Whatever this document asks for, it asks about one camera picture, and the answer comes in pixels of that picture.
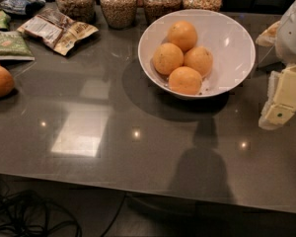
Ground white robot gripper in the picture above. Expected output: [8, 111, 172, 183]
[256, 0, 296, 130]

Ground white ceramic bowl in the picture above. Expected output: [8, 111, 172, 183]
[138, 9, 256, 100]

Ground brown white snack bag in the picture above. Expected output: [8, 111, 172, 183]
[18, 8, 98, 56]

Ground blue snack packet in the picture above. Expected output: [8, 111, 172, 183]
[0, 0, 46, 16]

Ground green snack packet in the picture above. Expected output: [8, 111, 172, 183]
[0, 31, 35, 61]

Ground large orange on table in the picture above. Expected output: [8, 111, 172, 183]
[0, 66, 15, 98]

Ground black cables on floor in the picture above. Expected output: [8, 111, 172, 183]
[0, 188, 127, 237]

